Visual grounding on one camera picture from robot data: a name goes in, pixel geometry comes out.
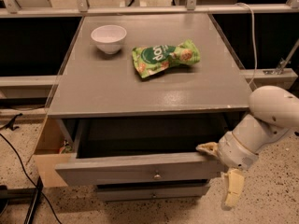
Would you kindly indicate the white ceramic bowl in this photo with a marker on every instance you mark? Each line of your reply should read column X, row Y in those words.
column 109, row 38

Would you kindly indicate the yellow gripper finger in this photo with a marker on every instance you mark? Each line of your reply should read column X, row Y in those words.
column 210, row 148
column 233, row 184

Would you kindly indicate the grey drawer cabinet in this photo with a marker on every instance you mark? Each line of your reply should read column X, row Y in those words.
column 96, row 85

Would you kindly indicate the metal railing frame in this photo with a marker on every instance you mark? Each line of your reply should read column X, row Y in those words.
column 143, row 3

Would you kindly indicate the grey top drawer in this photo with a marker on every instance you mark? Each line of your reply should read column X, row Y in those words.
column 119, row 151

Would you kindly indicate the green snack bag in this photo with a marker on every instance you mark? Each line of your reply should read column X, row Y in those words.
column 149, row 61

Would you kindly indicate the black floor bracket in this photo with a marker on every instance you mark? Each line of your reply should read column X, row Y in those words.
column 30, row 195

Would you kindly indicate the light wooden box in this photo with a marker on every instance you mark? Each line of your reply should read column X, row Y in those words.
column 48, row 153

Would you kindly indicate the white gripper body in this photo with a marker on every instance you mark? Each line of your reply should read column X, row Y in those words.
column 235, row 153

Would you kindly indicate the black clamp on floor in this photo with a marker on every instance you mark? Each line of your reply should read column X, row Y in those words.
column 11, row 124

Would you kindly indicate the grey drawer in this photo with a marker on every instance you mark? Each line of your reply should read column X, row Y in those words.
column 119, row 151
column 152, row 192

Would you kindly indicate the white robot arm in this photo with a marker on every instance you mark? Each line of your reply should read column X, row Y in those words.
column 273, row 113

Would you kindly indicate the grey bottom drawer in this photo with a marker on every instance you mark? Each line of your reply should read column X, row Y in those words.
column 152, row 192

